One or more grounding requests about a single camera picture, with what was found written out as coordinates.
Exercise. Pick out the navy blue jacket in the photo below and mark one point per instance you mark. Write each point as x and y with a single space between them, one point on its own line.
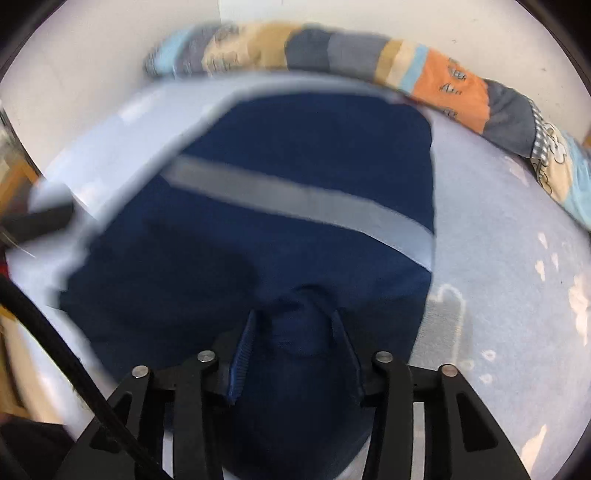
300 152

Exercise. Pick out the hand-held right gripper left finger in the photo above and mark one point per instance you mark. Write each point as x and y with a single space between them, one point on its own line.
189 415

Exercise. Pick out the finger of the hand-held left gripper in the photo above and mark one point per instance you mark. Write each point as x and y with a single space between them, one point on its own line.
46 221

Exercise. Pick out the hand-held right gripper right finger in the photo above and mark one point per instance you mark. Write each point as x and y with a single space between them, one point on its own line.
397 415

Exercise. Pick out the light blue cloud-print bed sheet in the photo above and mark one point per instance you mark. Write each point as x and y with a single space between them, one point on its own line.
498 240

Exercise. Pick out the long patchwork bolster pillow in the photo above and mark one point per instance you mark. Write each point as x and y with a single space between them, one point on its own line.
323 48

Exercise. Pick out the wooden furniture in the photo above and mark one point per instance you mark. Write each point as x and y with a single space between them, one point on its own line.
16 184

